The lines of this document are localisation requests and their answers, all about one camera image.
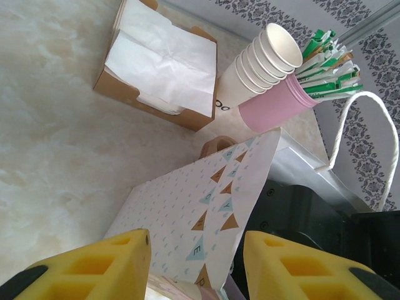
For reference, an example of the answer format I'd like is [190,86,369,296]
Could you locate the brown cardboard cup carrier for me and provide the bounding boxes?
[199,136,238,160]

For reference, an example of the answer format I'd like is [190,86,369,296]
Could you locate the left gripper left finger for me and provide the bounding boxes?
[0,227,153,300]

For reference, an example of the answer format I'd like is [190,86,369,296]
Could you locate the white paper cup black print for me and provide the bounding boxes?
[215,59,273,123]

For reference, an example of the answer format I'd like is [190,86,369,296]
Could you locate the pink straw holder cup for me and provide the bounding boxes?
[237,74,324,133]

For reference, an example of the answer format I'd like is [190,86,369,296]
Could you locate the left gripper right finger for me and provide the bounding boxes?
[244,230,400,300]

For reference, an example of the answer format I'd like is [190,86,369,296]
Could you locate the white paper napkins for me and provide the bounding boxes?
[104,0,219,117]

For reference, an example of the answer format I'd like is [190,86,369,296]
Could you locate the white paper gift bag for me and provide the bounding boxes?
[102,90,399,300]

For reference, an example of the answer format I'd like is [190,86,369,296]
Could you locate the brown paper wrapped straw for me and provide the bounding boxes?
[304,51,354,79]

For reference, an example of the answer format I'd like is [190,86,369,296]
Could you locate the green white wrapped straw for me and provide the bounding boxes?
[307,83,365,103]
[298,28,338,63]
[296,64,360,87]
[299,40,348,74]

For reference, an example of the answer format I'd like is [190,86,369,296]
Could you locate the brown cardboard napkin box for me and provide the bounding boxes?
[92,0,218,132]

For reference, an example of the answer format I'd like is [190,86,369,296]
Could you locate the aluminium frame post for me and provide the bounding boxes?
[339,4,400,43]

